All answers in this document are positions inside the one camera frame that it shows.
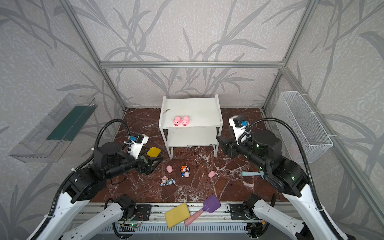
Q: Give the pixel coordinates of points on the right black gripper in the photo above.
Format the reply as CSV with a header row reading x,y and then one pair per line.
x,y
229,147

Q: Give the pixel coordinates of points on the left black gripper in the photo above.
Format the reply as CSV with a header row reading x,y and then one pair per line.
x,y
142,163

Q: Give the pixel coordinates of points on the pink pig toy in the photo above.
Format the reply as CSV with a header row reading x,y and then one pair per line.
x,y
212,174
185,121
169,169
177,121

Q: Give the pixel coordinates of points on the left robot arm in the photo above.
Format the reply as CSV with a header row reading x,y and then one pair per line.
x,y
84,182

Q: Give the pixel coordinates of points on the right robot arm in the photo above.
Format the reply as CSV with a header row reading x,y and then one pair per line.
x,y
264,150

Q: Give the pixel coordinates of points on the white two-tier shelf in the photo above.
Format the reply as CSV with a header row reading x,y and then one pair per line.
x,y
206,122

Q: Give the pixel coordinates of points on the yellow toy shovel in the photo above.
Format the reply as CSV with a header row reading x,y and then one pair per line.
x,y
153,152

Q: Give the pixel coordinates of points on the pink hooded Doraemon figure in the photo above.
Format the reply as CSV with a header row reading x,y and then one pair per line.
x,y
164,181

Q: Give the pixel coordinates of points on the light blue toy shovel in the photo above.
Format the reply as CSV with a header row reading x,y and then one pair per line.
x,y
252,174

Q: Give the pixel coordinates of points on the yellow sponge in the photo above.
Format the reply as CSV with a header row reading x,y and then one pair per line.
x,y
177,215

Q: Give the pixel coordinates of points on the purple pink toy shovel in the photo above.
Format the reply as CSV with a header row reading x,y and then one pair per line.
x,y
210,205

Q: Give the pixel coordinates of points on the green circuit board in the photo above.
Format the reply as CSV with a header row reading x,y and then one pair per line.
x,y
130,227

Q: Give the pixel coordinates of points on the pink toy in basket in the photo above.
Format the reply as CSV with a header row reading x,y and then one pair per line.
x,y
294,152

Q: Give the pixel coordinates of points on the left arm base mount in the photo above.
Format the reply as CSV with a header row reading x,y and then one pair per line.
x,y
132,210

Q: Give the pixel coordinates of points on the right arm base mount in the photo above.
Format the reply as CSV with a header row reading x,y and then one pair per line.
x,y
244,211

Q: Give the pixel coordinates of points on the white wire mesh basket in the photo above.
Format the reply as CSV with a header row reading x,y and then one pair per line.
x,y
292,109

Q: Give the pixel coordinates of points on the clear plastic wall bin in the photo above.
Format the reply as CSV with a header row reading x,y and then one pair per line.
x,y
48,141

